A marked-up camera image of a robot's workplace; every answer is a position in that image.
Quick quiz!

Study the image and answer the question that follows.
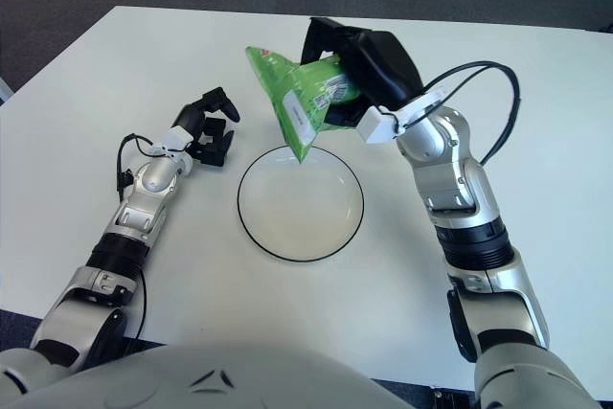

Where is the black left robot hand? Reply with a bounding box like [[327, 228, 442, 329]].
[[172, 86, 241, 170]]

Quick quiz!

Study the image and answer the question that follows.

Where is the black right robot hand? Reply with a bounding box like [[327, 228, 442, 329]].
[[300, 16, 425, 130]]

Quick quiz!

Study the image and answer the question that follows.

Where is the green snack bag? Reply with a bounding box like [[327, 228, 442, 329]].
[[244, 44, 361, 166]]

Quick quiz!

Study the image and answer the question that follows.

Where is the white plate with black rim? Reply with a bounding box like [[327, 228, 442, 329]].
[[237, 146, 365, 265]]

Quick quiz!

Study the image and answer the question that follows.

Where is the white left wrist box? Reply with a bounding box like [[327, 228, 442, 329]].
[[160, 125, 193, 154]]

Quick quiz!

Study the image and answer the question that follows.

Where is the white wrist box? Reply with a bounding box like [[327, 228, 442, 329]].
[[160, 125, 193, 154], [356, 105, 401, 146]]

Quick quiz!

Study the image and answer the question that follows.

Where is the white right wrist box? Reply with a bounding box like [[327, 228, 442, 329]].
[[356, 105, 401, 146]]

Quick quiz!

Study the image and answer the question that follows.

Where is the grey robot torso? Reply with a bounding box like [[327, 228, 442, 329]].
[[0, 344, 418, 409]]

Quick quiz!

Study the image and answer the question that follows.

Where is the black item under table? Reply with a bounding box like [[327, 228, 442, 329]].
[[430, 387, 473, 409]]

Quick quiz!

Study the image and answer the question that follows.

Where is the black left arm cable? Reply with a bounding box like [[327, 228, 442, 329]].
[[116, 133, 148, 341]]

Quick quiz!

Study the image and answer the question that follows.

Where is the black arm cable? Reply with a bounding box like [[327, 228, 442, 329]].
[[420, 60, 522, 166], [116, 133, 148, 341]]

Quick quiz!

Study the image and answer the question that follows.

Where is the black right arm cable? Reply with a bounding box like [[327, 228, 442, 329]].
[[420, 60, 522, 166]]

